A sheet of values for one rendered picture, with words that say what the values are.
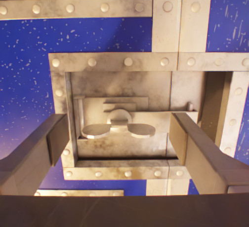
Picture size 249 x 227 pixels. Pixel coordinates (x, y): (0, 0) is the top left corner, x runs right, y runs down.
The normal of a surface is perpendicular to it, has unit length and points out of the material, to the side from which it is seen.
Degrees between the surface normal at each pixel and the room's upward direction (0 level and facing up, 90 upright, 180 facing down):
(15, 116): 90
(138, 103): 90
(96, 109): 90
